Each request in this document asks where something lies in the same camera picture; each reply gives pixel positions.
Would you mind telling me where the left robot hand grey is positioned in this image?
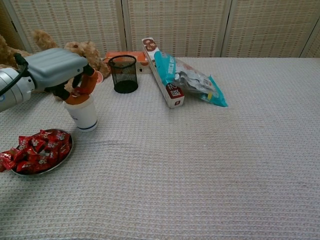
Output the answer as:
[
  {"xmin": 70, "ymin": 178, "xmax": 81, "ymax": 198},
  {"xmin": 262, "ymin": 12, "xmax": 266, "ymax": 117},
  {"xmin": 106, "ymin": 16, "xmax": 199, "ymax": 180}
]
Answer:
[{"xmin": 24, "ymin": 47, "xmax": 99, "ymax": 106}]

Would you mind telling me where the white paper cup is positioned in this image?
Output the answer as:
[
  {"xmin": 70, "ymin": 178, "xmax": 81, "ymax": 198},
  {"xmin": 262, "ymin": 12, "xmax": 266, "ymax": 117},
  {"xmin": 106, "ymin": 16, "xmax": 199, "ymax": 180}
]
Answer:
[{"xmin": 62, "ymin": 96, "xmax": 99, "ymax": 133}]

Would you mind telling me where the silver metal plate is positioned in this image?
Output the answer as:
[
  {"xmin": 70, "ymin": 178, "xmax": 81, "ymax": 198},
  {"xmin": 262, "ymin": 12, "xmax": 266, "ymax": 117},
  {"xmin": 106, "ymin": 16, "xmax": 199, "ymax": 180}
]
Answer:
[{"xmin": 11, "ymin": 128, "xmax": 74, "ymax": 176}]

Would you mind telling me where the brown teddy bear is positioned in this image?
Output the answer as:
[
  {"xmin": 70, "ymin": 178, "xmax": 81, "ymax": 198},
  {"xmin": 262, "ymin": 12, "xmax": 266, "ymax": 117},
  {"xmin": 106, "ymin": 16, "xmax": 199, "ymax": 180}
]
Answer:
[{"xmin": 0, "ymin": 29, "xmax": 111, "ymax": 101}]

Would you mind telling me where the black mesh pen holder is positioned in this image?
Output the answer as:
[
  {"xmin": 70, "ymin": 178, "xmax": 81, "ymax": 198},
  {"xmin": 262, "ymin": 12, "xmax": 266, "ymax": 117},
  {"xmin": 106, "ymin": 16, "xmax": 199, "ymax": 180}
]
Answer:
[{"xmin": 107, "ymin": 54, "xmax": 139, "ymax": 95}]

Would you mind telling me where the orange cardboard box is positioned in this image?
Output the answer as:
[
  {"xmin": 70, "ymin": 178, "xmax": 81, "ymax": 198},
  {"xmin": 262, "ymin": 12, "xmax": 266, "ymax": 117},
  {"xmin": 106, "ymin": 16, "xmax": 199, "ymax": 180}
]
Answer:
[{"xmin": 103, "ymin": 51, "xmax": 152, "ymax": 75}]

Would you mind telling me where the long white wrap box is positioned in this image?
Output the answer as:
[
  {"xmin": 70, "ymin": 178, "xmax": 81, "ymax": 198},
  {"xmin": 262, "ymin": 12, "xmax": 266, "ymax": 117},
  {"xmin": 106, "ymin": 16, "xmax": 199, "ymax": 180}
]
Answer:
[{"xmin": 141, "ymin": 37, "xmax": 186, "ymax": 109}]

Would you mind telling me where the beige woven folding screen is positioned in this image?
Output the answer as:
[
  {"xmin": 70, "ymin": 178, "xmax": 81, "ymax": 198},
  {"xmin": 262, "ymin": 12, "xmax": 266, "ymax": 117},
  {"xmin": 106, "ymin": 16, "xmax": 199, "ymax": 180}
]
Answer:
[{"xmin": 0, "ymin": 0, "xmax": 320, "ymax": 59}]

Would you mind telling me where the teal snack bag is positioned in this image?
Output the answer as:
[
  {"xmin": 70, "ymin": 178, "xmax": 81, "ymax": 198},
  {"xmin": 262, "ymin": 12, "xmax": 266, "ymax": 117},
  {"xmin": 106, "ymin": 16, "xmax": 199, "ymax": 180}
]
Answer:
[{"xmin": 153, "ymin": 50, "xmax": 229, "ymax": 108}]

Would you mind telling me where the grey waffle tablecloth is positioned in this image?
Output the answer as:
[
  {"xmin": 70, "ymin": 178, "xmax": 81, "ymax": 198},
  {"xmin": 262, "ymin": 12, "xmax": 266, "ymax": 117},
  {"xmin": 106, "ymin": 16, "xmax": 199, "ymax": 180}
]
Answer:
[{"xmin": 0, "ymin": 57, "xmax": 320, "ymax": 240}]

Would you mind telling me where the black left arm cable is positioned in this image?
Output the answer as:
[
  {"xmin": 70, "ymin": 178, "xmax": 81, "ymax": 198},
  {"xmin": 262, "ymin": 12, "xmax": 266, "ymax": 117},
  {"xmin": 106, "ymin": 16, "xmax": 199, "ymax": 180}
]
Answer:
[{"xmin": 0, "ymin": 52, "xmax": 30, "ymax": 97}]

